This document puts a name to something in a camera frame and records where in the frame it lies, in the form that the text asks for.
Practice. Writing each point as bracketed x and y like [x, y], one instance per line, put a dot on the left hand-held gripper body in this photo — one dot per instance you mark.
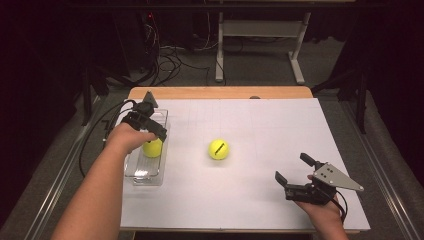
[140, 115]

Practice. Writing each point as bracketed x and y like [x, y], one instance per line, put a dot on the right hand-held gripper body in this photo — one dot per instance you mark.
[316, 191]

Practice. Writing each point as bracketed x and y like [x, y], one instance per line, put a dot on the plain yellow tennis ball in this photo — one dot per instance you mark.
[152, 149]

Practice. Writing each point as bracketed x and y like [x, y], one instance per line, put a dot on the clear plastic container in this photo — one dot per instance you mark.
[146, 170]

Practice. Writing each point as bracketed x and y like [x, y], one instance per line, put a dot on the person's right hand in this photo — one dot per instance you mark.
[321, 211]

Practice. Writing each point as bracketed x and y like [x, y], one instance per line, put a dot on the person's left hand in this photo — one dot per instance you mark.
[128, 138]

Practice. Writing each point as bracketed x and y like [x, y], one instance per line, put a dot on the white board mat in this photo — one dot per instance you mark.
[266, 150]

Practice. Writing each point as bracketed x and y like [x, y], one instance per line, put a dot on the black metal stand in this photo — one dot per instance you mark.
[87, 96]
[361, 103]

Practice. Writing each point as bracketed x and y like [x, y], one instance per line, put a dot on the yellow tennis ball black mark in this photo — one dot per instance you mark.
[218, 149]

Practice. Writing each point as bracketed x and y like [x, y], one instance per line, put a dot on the wooden table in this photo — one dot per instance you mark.
[216, 92]

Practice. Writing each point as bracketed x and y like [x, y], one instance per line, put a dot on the metal floor rail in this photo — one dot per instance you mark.
[60, 173]
[383, 166]

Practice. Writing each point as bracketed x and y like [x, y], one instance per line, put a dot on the white metal desk frame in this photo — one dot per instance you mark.
[263, 28]

